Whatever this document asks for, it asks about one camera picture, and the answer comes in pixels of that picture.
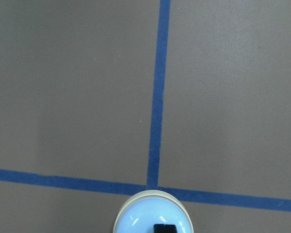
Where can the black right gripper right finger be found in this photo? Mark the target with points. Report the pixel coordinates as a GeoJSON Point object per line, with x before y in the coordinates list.
{"type": "Point", "coordinates": [169, 228]}

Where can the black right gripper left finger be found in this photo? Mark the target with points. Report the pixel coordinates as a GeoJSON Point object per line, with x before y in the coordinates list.
{"type": "Point", "coordinates": [159, 228]}

